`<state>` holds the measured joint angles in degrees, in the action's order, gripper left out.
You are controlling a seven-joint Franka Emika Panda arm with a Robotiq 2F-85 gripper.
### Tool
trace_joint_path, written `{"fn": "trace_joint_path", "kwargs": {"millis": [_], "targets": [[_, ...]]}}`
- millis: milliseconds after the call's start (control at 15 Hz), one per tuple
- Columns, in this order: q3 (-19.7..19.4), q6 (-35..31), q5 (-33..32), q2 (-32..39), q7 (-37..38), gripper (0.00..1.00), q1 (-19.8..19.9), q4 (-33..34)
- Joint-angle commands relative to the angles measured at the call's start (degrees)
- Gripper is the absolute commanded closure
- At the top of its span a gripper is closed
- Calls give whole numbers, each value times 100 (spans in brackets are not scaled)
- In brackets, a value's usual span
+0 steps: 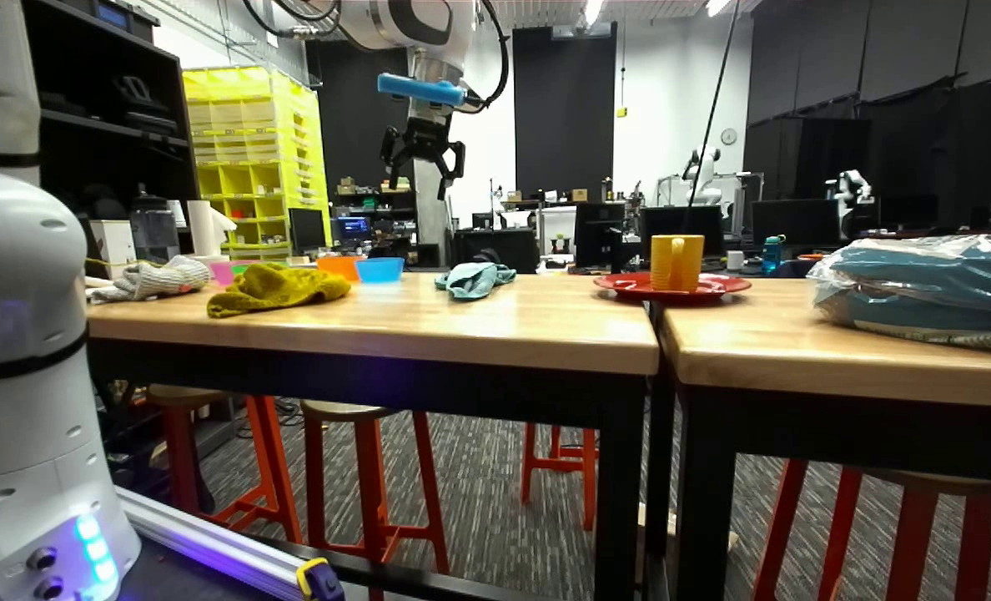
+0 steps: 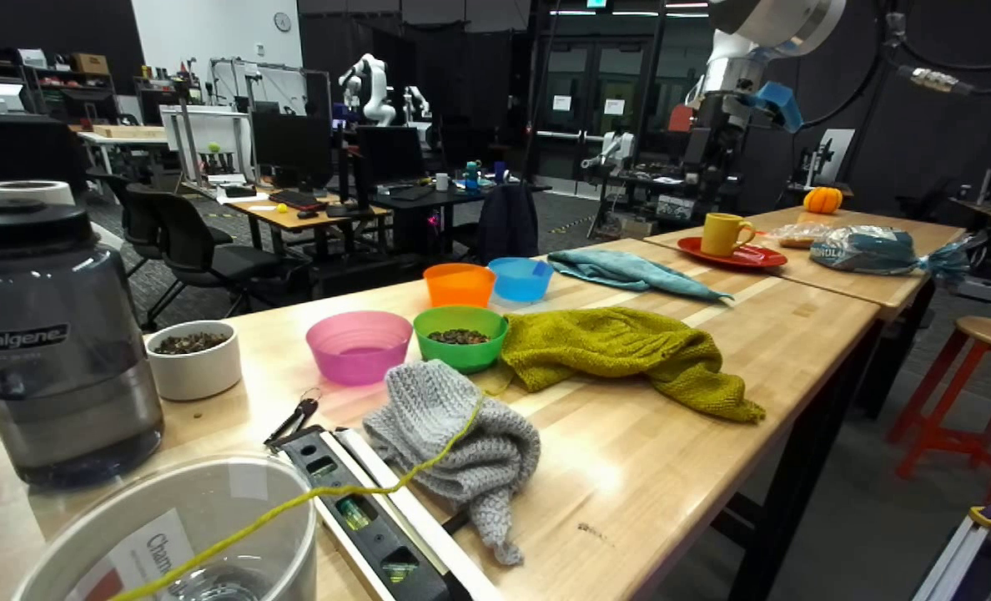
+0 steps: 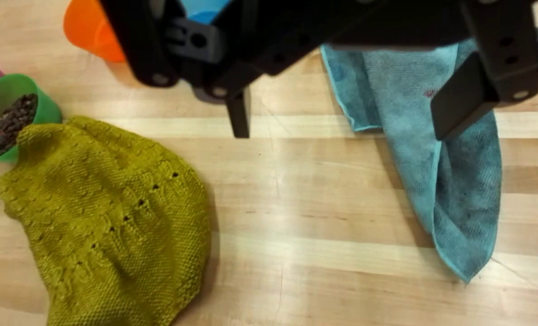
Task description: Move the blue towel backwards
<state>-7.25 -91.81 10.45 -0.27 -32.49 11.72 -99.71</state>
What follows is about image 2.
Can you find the yellow rail bracket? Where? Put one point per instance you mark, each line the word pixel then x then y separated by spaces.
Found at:
pixel 987 517

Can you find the round wall clock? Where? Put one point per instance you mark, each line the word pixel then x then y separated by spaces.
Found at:
pixel 282 22

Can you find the blue plastic bowl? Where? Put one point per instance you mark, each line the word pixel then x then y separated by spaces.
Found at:
pixel 517 280

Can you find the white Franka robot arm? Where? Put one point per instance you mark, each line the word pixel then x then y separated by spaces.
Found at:
pixel 779 22

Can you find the green plastic bowl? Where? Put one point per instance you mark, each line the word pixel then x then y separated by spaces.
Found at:
pixel 461 347

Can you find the dark jacket on chair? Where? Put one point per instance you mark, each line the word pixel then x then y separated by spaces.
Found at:
pixel 509 221

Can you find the long wooden table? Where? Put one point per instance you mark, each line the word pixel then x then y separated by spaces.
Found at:
pixel 629 478

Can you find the pink plastic bowl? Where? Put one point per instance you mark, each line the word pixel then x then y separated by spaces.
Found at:
pixel 359 355

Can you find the grey knit hat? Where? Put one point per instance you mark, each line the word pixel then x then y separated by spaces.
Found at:
pixel 449 436

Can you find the black computer monitor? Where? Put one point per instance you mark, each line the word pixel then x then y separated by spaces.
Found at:
pixel 292 146
pixel 391 156

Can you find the blue towel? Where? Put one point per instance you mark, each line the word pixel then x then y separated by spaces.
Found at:
pixel 629 270

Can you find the background wooden desk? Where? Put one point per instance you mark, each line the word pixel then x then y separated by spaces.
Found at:
pixel 282 216

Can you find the yellow mug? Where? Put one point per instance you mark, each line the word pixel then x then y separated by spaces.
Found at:
pixel 722 235

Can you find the short wooden table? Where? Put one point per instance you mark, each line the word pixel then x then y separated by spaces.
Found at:
pixel 850 289

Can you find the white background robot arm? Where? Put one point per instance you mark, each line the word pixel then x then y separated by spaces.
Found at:
pixel 368 93
pixel 415 105

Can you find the olive yellow knit cloth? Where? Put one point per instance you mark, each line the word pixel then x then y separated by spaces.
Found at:
pixel 615 345

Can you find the black spirit level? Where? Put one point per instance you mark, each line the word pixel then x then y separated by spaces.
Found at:
pixel 371 535

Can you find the white ceramic bowl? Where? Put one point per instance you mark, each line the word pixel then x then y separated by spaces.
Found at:
pixel 196 371

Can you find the black office chair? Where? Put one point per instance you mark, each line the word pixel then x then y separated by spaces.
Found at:
pixel 196 252

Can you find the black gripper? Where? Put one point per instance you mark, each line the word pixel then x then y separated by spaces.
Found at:
pixel 722 123

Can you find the dark blender jar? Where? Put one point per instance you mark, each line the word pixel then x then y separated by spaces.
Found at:
pixel 55 355

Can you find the red plate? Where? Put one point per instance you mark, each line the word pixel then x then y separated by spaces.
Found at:
pixel 756 261

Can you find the orange plastic bowl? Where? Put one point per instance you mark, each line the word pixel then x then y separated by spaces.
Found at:
pixel 457 289

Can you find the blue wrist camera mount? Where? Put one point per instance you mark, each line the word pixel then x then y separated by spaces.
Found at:
pixel 781 105

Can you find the small orange pumpkin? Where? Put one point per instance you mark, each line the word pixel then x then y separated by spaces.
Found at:
pixel 823 200

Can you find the white tape roll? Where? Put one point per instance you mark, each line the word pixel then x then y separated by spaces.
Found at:
pixel 27 195

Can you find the beige small packet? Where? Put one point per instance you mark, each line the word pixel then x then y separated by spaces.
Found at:
pixel 795 235

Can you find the aluminium frame rail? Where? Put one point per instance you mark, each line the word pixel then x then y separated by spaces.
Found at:
pixel 961 568

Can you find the plastic bag of blue cloths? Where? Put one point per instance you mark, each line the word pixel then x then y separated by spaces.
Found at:
pixel 861 252

